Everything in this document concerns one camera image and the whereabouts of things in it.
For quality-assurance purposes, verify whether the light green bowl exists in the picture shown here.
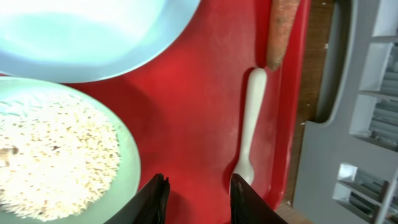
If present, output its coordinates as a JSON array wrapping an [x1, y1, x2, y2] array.
[[1, 76, 141, 224]]

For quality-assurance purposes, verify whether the large light blue plate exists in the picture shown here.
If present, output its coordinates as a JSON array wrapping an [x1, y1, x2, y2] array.
[[1, 0, 200, 83]]

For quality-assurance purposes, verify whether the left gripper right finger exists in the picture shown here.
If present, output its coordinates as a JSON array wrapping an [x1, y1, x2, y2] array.
[[229, 174, 287, 224]]

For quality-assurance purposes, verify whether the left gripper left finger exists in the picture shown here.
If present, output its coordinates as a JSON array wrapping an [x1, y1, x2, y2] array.
[[104, 174, 170, 224]]

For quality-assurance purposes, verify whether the red serving tray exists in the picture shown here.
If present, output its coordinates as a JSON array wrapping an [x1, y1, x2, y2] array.
[[63, 0, 312, 224]]

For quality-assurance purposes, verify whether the orange carrot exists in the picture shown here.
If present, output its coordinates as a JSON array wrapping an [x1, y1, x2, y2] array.
[[266, 0, 300, 71]]

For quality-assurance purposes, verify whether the grey dishwasher rack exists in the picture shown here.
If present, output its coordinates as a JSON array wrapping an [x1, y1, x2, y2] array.
[[293, 0, 397, 223]]

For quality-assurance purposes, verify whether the white plastic spoon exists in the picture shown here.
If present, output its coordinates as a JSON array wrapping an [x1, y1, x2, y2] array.
[[231, 68, 267, 186]]

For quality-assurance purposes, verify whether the cooked white rice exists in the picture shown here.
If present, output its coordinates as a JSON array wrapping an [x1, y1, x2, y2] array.
[[1, 95, 120, 222]]

